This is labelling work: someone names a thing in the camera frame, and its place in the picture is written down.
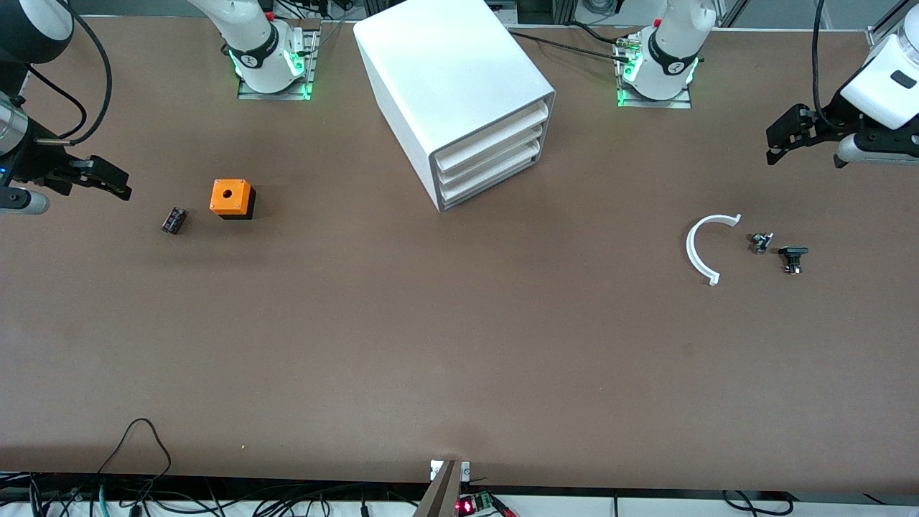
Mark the white drawer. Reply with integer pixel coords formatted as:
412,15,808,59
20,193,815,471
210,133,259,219
438,124,548,192
439,144,541,209
436,101,550,173

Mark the white semicircular bracket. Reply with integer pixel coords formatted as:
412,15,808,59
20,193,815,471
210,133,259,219
686,213,742,287

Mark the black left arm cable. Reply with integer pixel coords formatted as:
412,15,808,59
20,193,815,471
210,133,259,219
811,0,837,130

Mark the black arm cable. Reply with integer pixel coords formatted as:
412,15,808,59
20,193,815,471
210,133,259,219
61,0,114,142
811,0,837,130

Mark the black looped cable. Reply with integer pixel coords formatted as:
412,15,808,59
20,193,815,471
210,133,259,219
97,418,173,496

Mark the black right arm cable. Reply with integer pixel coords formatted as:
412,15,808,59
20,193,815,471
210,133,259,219
61,0,114,142

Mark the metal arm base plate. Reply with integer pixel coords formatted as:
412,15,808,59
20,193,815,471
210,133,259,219
237,29,320,101
616,36,694,110

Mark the orange box with hole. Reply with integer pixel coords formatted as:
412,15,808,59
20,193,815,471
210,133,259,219
210,179,256,220

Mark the black cable on table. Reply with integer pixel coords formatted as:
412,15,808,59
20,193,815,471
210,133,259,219
508,30,633,64

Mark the white drawer cabinet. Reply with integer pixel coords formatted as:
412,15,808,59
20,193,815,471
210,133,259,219
353,0,556,213

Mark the aluminium frame profile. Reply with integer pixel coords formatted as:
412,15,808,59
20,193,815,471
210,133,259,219
865,11,898,47

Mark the circuit board with red light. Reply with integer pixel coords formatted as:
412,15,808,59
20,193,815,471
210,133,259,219
456,491,503,517

